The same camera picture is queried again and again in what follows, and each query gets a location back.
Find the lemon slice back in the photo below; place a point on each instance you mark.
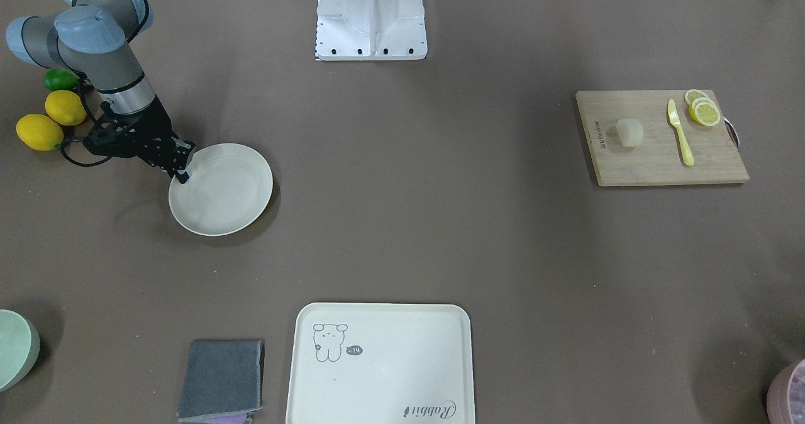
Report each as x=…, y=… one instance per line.
x=692, y=95

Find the cream round plate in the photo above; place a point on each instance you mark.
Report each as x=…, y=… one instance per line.
x=229, y=187

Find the lemon slice front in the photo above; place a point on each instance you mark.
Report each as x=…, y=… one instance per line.
x=705, y=112

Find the green lime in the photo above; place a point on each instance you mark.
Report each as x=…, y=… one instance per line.
x=60, y=80

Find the grey folded cloth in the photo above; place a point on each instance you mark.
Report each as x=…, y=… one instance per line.
x=223, y=381

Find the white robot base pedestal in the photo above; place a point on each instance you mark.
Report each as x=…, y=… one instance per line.
x=379, y=30

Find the yellow plastic knife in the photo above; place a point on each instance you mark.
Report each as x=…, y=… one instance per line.
x=674, y=121

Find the bamboo cutting board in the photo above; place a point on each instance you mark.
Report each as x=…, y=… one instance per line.
x=657, y=160

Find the yellow lemon near lime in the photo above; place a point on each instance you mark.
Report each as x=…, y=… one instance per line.
x=65, y=108

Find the cream rectangular tray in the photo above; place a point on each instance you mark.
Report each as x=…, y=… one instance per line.
x=381, y=363

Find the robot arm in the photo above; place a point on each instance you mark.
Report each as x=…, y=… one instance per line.
x=92, y=38

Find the yellow lemon outer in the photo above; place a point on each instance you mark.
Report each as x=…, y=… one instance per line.
x=40, y=132

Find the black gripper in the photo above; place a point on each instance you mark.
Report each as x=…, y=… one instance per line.
x=153, y=126

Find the pink bowl of ice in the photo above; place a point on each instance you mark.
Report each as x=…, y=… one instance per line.
x=785, y=397

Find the mint green bowl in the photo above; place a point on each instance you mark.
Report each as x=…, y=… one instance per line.
x=20, y=345

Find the lemon slice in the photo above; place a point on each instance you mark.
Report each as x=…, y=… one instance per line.
x=705, y=112
x=692, y=95

